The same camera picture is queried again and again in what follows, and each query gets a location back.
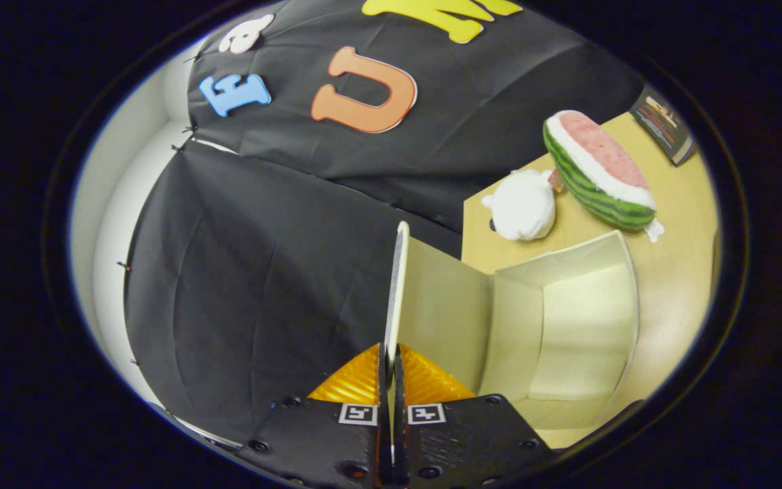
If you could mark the black cover book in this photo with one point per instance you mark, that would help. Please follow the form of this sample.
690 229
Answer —
666 125

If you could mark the black backdrop cloth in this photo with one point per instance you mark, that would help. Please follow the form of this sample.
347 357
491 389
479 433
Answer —
262 272

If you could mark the watermelon slice plush toy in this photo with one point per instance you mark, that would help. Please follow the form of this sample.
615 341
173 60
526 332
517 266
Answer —
598 170

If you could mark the white plush toy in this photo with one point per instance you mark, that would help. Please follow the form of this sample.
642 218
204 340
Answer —
523 207

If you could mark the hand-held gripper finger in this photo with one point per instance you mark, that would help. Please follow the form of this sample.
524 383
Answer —
384 441
400 441

